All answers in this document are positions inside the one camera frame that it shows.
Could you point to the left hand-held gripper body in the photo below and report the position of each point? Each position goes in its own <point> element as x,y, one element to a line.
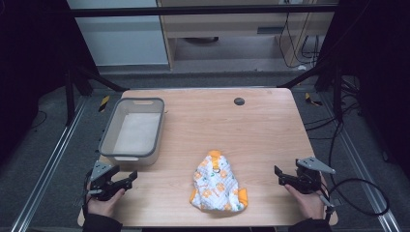
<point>98,172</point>

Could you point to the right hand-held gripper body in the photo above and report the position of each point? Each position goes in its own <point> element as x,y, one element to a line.
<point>307,182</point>

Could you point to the person's right hand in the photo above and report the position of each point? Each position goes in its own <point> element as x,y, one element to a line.
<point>309,206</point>

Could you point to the person's left hand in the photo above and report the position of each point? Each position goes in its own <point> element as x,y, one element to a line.
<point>103,208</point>

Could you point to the white bin with grey rim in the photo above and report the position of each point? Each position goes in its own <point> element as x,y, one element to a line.
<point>137,133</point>

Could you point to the white orange patterned cloth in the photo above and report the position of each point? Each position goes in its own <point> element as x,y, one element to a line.
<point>217,188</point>

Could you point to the yellow black tape strip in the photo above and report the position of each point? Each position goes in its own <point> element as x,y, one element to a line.
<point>311,99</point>
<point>103,103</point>

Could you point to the grey round table grommet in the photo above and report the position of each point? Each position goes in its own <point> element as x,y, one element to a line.
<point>239,101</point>

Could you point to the black metal stand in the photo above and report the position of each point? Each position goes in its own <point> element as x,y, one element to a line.
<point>69,96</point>
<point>337,93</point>

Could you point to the dark curtain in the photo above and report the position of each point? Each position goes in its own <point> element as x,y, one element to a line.
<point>377,64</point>
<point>32,64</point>

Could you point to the white cabinet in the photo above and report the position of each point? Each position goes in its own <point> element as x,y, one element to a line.
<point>122,38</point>

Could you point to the wooden shelf unit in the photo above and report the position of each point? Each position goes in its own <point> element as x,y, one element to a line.
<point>225,25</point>

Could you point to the aluminium floor rail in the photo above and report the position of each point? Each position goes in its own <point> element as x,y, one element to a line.
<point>48,164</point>
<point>361,161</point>

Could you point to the black horizontal frame bar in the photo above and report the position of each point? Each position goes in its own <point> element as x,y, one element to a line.
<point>193,10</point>

